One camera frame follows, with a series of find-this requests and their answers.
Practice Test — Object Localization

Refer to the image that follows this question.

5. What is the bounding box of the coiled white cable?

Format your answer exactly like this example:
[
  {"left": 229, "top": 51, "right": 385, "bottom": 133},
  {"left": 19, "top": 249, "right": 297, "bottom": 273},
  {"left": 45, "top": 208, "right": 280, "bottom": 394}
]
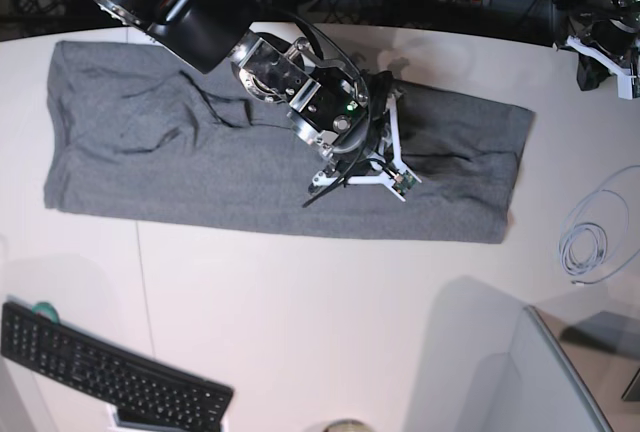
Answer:
[{"left": 557, "top": 164, "right": 640, "bottom": 287}]

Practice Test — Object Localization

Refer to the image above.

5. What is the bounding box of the grey t-shirt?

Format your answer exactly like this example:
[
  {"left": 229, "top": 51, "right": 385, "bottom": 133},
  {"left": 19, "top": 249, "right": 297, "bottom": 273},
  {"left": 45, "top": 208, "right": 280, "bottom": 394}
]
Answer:
[{"left": 44, "top": 41, "right": 534, "bottom": 244}]

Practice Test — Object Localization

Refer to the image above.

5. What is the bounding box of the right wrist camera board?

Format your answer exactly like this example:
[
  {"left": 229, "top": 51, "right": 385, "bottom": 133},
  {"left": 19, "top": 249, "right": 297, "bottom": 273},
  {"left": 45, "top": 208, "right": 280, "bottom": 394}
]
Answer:
[{"left": 391, "top": 169, "right": 422, "bottom": 201}]

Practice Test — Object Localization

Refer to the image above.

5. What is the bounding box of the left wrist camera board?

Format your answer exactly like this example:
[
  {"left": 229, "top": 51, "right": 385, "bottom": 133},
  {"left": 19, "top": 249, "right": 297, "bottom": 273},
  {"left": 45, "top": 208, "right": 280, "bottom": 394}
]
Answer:
[{"left": 616, "top": 74, "right": 639, "bottom": 101}]

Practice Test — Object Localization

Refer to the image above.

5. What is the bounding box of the round tan lid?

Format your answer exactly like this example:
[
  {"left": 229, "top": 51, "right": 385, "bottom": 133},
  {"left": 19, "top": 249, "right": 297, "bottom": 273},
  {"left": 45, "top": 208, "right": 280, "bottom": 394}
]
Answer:
[{"left": 322, "top": 418, "right": 373, "bottom": 432}]

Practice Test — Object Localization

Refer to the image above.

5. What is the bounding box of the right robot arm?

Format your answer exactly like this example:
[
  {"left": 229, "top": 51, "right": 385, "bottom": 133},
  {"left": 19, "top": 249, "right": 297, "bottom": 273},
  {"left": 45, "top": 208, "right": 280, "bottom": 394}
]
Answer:
[{"left": 93, "top": 0, "right": 418, "bottom": 200}]

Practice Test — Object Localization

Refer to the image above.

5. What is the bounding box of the black keyboard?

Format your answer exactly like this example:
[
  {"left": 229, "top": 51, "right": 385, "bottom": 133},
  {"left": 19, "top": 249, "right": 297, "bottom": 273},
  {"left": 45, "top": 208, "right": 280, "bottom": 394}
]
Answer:
[{"left": 1, "top": 301, "right": 234, "bottom": 431}]

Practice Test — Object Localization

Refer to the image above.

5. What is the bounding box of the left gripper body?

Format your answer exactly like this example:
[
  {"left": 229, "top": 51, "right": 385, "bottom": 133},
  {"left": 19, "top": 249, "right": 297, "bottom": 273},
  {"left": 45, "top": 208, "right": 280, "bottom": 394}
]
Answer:
[{"left": 554, "top": 19, "right": 639, "bottom": 78}]

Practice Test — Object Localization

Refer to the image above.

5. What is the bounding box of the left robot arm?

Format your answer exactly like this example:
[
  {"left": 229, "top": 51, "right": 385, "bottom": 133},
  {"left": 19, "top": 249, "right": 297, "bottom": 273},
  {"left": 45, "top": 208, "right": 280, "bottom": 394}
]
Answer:
[{"left": 554, "top": 0, "right": 639, "bottom": 101}]

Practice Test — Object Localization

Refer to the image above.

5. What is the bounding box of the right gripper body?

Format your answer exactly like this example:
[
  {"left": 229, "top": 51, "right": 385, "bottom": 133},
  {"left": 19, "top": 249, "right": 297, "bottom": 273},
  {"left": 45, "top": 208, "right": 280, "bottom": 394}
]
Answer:
[{"left": 304, "top": 71, "right": 408, "bottom": 207}]

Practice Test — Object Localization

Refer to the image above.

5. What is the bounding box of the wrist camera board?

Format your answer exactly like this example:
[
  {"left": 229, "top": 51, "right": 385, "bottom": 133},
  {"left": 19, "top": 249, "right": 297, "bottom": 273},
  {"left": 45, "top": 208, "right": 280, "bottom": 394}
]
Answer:
[
  {"left": 616, "top": 74, "right": 639, "bottom": 101},
  {"left": 391, "top": 169, "right": 422, "bottom": 201}
]

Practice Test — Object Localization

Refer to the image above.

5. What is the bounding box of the green tape roll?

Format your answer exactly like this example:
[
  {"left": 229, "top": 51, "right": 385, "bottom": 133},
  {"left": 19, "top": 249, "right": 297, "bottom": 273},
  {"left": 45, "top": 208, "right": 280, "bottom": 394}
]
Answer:
[{"left": 31, "top": 302, "right": 60, "bottom": 324}]

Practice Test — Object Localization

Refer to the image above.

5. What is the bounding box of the grey monitor edge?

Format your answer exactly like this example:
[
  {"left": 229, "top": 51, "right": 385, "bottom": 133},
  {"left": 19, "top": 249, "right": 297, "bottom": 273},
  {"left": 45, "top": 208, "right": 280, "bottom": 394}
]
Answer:
[{"left": 511, "top": 307, "right": 611, "bottom": 431}]

